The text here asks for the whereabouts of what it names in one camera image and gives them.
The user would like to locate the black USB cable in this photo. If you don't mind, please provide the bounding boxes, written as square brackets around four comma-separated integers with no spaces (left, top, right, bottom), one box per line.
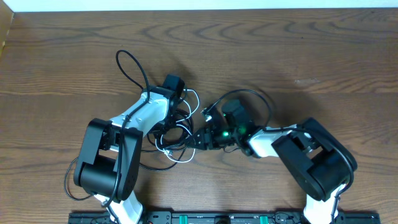
[63,105,195,202]

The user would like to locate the white USB cable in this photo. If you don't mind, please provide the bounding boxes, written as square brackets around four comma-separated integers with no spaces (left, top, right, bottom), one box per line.
[154,88,214,164]

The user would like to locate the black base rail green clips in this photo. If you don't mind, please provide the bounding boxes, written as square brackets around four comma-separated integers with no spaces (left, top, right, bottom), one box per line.
[68,210,382,224]

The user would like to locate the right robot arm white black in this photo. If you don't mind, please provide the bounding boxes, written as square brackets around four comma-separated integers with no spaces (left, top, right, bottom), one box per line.
[185,118,358,223]

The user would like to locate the cardboard box side panel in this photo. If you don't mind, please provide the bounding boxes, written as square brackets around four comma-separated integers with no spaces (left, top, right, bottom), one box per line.
[0,0,14,54]

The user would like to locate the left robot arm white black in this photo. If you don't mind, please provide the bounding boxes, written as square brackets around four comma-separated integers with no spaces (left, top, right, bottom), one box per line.
[73,86,184,223]

